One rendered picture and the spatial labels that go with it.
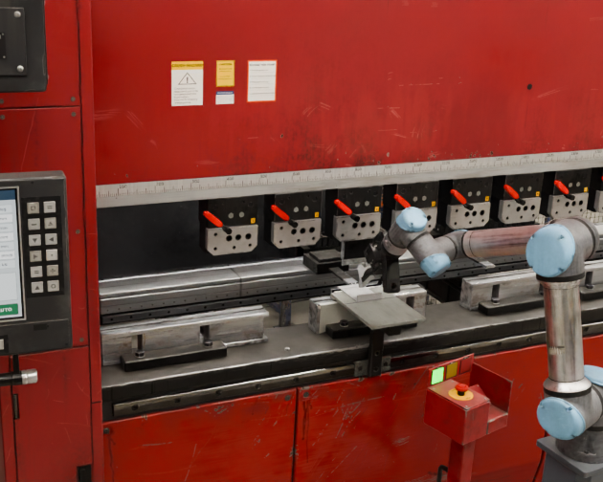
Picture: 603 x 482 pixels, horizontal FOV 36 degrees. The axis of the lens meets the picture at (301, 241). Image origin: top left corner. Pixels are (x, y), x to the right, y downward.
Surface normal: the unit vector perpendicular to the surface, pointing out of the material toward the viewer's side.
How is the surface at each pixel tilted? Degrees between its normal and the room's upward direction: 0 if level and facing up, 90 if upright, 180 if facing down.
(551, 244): 83
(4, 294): 90
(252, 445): 90
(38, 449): 90
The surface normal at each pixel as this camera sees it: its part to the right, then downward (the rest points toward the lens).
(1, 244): 0.36, 0.32
